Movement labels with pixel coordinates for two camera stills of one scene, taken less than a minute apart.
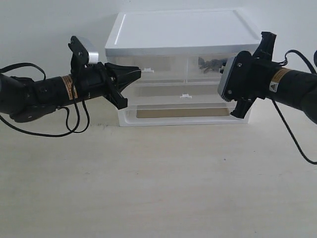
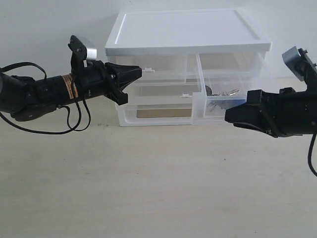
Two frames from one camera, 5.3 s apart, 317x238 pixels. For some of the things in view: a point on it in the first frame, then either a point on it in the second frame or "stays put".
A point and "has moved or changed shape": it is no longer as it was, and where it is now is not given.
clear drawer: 154,69 stays put
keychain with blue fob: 213,64 → 223,103
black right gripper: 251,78 → 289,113
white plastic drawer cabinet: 180,54 stays put
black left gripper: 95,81 stays put
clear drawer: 207,68 has moved or changed shape
